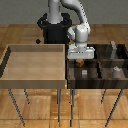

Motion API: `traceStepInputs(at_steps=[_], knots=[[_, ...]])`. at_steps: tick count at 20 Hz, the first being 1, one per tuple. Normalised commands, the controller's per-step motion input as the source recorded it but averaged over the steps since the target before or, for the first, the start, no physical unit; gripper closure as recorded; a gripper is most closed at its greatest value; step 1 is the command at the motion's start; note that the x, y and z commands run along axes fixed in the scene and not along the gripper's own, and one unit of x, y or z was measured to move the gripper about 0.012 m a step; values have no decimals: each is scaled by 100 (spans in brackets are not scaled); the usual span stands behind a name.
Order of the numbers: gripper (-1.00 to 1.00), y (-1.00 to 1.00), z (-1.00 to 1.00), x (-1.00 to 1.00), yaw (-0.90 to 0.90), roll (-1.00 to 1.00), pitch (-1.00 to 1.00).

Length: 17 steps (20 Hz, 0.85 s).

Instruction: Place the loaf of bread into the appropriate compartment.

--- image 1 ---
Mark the light wooden bin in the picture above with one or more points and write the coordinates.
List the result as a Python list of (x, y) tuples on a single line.
[(33, 65)]

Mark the thin dark metal leg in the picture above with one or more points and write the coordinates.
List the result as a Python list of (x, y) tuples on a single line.
[(104, 96), (59, 105), (71, 106), (26, 96), (16, 106), (114, 106)]

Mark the brown bread loaf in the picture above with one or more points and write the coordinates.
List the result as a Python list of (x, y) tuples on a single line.
[(79, 62)]

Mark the small grey box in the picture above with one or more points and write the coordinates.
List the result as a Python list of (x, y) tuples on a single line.
[(84, 72)]

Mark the dark wooden compartment bin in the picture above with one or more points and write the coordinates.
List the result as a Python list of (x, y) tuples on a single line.
[(100, 78)]

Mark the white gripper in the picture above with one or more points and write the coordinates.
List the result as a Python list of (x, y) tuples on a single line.
[(81, 52)]

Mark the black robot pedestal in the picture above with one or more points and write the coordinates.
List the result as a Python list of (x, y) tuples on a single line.
[(55, 31)]

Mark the small pale grey object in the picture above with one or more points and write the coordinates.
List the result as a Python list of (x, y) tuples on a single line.
[(117, 70)]

